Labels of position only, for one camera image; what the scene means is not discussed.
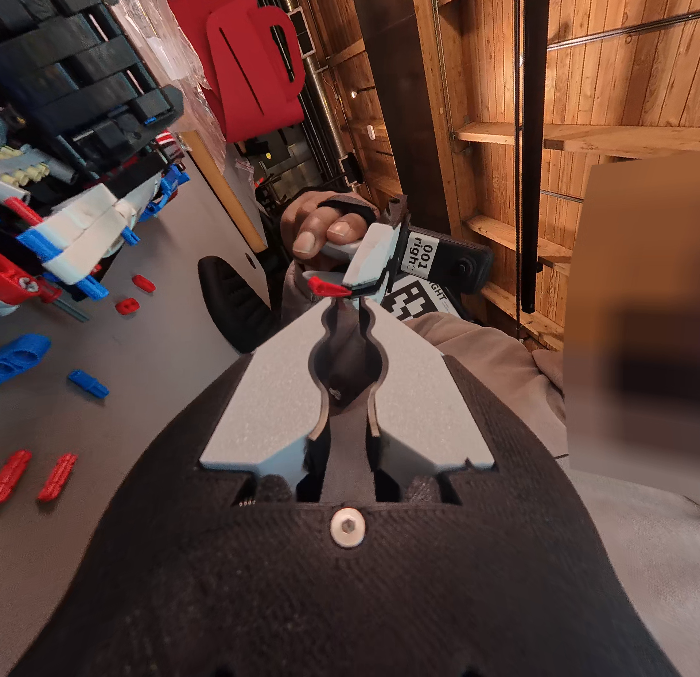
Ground dark steel column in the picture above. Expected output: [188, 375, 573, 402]
[349, 0, 456, 236]

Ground grey desk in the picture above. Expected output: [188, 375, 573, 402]
[0, 130, 270, 634]

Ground blue brick beam with holes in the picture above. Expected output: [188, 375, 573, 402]
[0, 334, 53, 386]

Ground red felt bag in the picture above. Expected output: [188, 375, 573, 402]
[167, 0, 307, 144]

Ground red brick beam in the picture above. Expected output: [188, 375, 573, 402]
[36, 453, 79, 504]
[0, 449, 32, 504]

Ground metal duct pipes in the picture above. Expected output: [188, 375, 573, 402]
[254, 0, 359, 188]

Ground black vertical pole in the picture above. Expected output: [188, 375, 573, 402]
[514, 0, 551, 314]

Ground red angled brick piece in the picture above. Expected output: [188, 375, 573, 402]
[303, 272, 352, 299]

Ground small blue brick piece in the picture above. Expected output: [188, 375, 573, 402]
[67, 369, 110, 400]

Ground person's grey clothing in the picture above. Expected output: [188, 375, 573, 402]
[555, 453, 700, 677]

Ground person's right hand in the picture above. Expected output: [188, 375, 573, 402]
[280, 190, 380, 262]

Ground clear plastic bags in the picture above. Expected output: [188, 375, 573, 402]
[106, 0, 233, 160]

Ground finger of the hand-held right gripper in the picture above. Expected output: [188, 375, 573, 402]
[377, 225, 410, 301]
[342, 223, 399, 296]

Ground wooden wall shelf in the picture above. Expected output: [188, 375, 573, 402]
[455, 120, 700, 159]
[465, 213, 574, 277]

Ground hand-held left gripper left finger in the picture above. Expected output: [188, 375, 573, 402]
[199, 304, 330, 479]

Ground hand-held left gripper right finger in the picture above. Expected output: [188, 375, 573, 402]
[363, 299, 498, 476]

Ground black chair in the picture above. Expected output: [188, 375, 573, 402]
[198, 256, 286, 356]

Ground brick-built toy race car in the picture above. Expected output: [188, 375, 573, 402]
[0, 0, 191, 321]

